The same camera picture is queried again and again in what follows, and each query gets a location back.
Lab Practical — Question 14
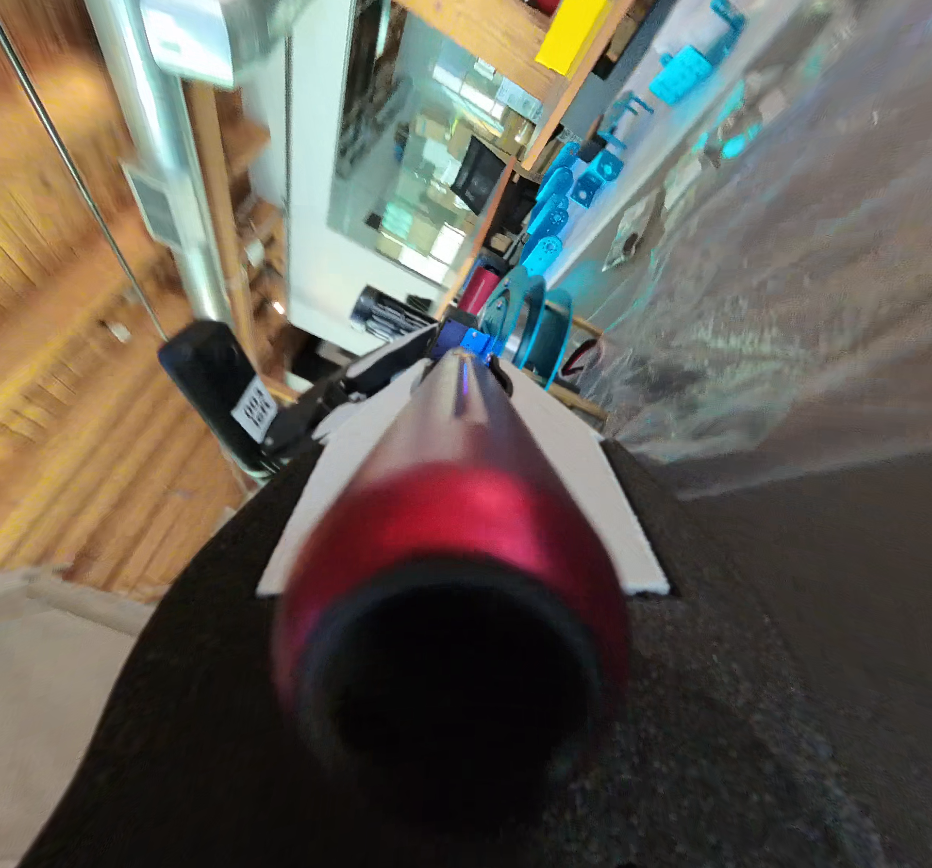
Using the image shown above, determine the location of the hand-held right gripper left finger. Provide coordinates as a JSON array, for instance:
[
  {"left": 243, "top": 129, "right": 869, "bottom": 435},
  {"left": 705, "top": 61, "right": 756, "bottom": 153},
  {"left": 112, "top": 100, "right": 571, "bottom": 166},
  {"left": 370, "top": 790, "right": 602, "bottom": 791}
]
[{"left": 256, "top": 363, "right": 427, "bottom": 597}]

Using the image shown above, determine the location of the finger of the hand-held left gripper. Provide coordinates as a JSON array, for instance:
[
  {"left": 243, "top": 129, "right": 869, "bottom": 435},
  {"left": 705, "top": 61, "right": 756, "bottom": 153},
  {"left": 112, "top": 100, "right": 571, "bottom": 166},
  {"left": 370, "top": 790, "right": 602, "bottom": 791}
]
[{"left": 341, "top": 326, "right": 444, "bottom": 394}]

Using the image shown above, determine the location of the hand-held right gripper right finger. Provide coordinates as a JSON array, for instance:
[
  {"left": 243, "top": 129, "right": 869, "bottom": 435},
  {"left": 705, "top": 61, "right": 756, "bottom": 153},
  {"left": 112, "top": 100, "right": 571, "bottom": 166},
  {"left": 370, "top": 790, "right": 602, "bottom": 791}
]
[{"left": 501, "top": 364, "right": 671, "bottom": 594}]

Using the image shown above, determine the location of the black servo motor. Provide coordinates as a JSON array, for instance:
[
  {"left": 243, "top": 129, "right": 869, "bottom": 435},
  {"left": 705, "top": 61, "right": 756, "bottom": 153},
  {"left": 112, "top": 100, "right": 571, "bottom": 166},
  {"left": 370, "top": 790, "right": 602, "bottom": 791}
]
[{"left": 433, "top": 311, "right": 498, "bottom": 361}]

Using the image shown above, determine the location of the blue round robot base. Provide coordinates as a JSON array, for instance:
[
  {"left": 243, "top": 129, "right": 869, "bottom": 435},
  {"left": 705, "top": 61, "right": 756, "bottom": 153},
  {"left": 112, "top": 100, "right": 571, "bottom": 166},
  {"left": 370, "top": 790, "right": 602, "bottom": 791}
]
[{"left": 481, "top": 265, "right": 607, "bottom": 394}]

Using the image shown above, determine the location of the red electric screwdriver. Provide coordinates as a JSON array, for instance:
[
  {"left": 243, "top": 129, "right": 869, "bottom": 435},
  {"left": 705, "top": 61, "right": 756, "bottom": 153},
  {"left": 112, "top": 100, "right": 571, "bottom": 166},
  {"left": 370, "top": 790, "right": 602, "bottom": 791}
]
[{"left": 273, "top": 347, "right": 633, "bottom": 811}]

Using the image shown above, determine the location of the black screwdriver bit holder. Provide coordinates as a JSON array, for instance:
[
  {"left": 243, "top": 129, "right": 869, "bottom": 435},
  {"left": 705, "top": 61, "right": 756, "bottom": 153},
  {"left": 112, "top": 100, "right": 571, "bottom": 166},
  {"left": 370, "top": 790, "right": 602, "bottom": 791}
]
[{"left": 353, "top": 286, "right": 439, "bottom": 343}]

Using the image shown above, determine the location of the red cylindrical case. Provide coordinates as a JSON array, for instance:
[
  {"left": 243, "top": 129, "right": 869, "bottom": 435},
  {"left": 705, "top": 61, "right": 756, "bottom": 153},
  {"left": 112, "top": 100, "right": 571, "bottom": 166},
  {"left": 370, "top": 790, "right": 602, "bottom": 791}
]
[{"left": 459, "top": 264, "right": 508, "bottom": 316}]

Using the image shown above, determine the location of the black monitor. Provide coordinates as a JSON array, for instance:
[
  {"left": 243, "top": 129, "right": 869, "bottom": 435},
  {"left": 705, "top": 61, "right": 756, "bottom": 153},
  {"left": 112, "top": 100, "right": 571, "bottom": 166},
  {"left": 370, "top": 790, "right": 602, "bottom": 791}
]
[{"left": 450, "top": 136, "right": 508, "bottom": 216}]

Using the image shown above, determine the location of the glass partition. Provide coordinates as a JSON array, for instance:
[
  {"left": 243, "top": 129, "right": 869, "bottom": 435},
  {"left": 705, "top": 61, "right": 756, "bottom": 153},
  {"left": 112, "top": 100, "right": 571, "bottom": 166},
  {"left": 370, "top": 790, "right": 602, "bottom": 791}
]
[{"left": 328, "top": 0, "right": 546, "bottom": 288}]

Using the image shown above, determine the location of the large clear plastic bag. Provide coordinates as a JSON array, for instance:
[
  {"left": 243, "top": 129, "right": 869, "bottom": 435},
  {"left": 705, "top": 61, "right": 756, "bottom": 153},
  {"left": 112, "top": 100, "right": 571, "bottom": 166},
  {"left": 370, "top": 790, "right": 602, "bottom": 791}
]
[{"left": 582, "top": 0, "right": 932, "bottom": 499}]

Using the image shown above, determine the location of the wooden ceiling beam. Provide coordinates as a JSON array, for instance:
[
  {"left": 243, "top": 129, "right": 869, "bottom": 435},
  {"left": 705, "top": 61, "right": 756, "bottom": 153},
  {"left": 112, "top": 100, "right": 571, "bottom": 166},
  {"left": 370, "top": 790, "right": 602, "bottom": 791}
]
[{"left": 313, "top": 0, "right": 674, "bottom": 174}]

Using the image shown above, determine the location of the group of blue metal brackets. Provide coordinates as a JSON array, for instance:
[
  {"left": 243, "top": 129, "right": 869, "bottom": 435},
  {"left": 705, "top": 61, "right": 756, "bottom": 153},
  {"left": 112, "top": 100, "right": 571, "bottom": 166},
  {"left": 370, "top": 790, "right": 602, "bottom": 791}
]
[{"left": 510, "top": 0, "right": 749, "bottom": 283}]

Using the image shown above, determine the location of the yellow board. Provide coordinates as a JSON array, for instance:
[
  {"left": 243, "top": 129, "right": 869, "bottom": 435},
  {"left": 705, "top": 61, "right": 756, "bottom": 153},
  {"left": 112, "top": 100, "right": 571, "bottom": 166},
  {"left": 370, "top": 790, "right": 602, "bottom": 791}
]
[{"left": 535, "top": 0, "right": 610, "bottom": 77}]

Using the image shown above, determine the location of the silver ventilation duct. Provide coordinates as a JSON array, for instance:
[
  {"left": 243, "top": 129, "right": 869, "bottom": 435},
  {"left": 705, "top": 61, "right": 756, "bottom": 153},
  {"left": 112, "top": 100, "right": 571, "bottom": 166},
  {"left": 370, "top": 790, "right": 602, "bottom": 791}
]
[{"left": 62, "top": 0, "right": 326, "bottom": 325}]

